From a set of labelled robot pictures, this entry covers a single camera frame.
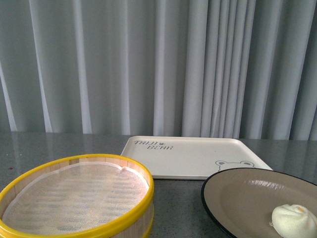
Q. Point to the brown plate with black rim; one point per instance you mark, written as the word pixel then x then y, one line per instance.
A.
pixel 241 201

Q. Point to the white steamed bun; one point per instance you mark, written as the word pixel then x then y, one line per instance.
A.
pixel 294 221

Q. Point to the cream bear print tray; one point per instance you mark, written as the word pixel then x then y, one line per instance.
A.
pixel 192 158

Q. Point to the grey pleated curtain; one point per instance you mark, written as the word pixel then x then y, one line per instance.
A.
pixel 199 68

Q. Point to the white mesh steamer liner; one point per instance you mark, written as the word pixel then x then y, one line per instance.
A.
pixel 74 199

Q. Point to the yellow rimmed wooden steamer basket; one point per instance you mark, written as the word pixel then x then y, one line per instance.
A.
pixel 137 223

